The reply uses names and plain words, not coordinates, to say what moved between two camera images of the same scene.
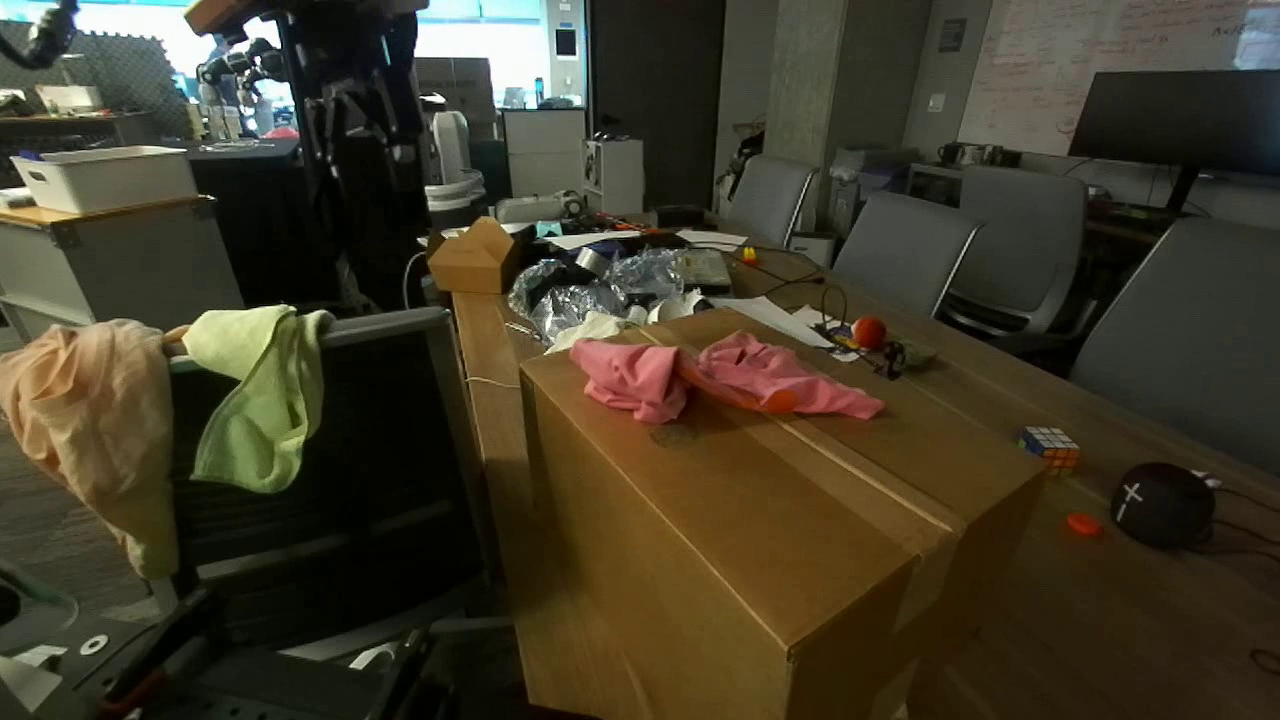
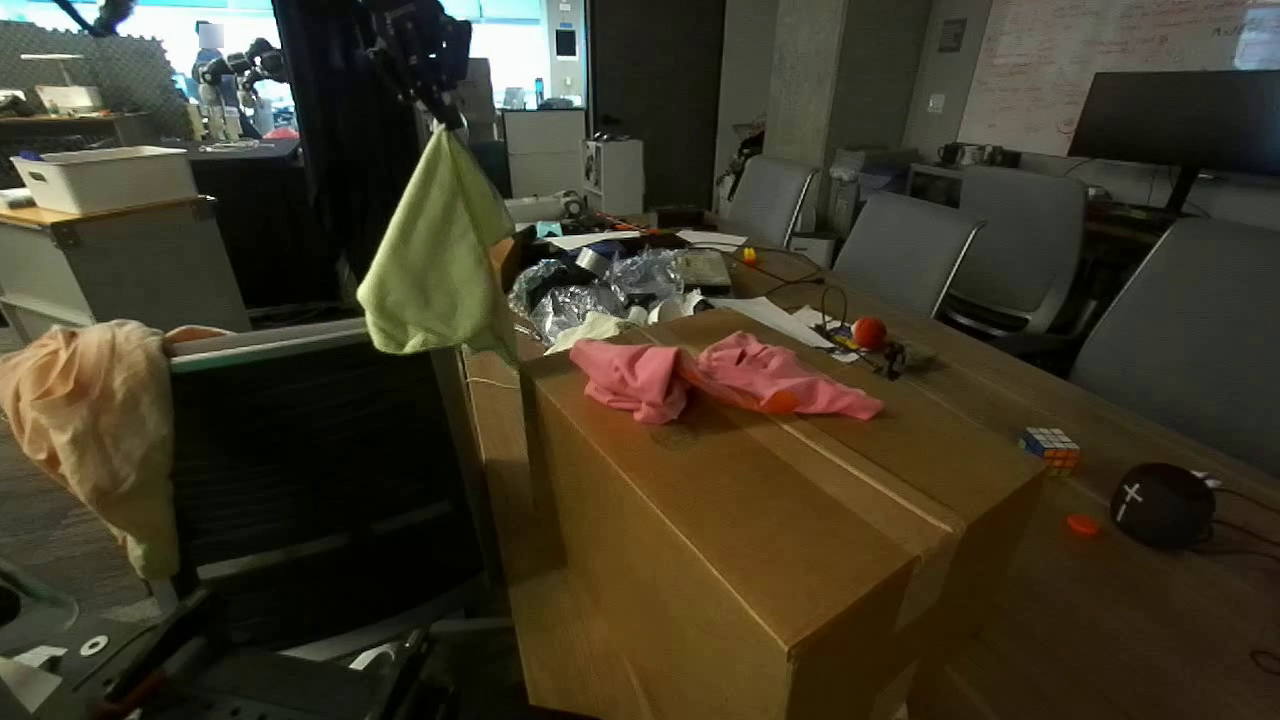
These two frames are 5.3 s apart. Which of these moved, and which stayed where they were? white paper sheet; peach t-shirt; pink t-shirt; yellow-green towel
Moved: yellow-green towel
Stayed: peach t-shirt; white paper sheet; pink t-shirt
